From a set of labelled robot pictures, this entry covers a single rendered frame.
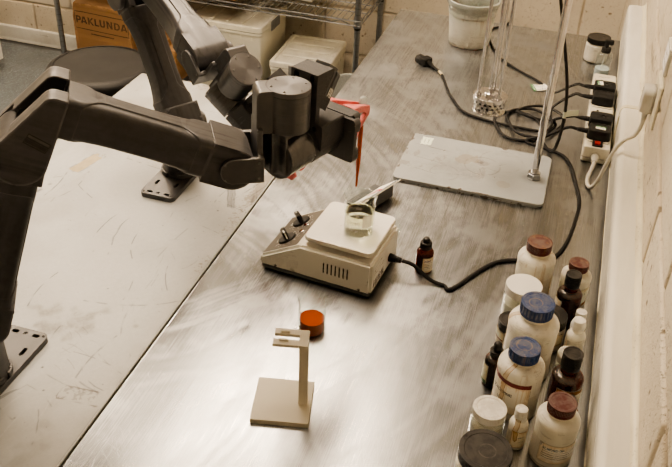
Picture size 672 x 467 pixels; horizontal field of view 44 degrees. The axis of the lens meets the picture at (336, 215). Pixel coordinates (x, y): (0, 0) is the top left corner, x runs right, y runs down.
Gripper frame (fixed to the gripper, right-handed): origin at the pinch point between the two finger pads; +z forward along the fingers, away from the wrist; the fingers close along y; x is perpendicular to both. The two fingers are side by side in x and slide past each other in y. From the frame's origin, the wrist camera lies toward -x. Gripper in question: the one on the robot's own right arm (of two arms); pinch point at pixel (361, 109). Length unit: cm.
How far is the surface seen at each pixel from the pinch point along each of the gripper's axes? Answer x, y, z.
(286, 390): 31.6, -8.2, -25.9
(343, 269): 27.2, -1.0, -2.7
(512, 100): 31, 10, 82
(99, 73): 59, 140, 64
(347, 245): 23.2, -0.6, -1.6
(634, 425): 21, -51, -12
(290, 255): 27.7, 8.2, -4.9
